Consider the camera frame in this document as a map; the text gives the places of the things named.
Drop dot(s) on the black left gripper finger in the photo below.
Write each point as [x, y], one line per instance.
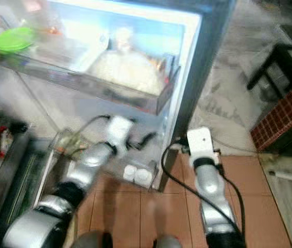
[149, 138]

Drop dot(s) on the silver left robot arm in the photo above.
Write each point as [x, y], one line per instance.
[79, 175]

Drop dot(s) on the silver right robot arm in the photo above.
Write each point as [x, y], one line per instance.
[213, 196]

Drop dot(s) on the small squat white bottle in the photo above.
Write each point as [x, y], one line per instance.
[143, 177]
[130, 172]

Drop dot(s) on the white plastic bag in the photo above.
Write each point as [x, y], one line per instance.
[128, 70]

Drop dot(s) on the short clear door shelf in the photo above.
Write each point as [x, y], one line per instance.
[63, 142]

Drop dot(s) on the long clear door shelf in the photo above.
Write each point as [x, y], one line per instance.
[89, 85]

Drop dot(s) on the grey robot right foot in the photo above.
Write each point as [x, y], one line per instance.
[166, 243]

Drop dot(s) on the red tiled pillar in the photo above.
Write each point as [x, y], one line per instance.
[285, 116]

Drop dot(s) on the white carton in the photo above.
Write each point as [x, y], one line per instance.
[86, 46]

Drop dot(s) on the dark wooden stool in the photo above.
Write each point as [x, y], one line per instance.
[277, 59]

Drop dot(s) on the green lidded container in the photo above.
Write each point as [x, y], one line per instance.
[14, 39]

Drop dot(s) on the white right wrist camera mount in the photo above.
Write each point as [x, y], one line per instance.
[200, 143]

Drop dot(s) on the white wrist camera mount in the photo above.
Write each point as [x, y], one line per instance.
[119, 130]
[200, 143]

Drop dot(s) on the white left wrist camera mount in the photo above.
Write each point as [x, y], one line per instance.
[119, 130]

